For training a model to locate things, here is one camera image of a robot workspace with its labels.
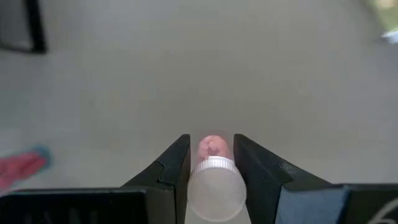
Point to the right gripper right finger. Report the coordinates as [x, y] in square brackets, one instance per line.
[261, 186]

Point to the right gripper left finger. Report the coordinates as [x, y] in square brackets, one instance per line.
[168, 186]

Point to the blue pill bottle white cap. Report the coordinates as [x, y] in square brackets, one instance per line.
[18, 168]

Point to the grey table mat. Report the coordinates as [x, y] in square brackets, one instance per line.
[199, 77]

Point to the pink pill bottle white cap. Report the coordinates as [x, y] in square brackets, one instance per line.
[216, 193]

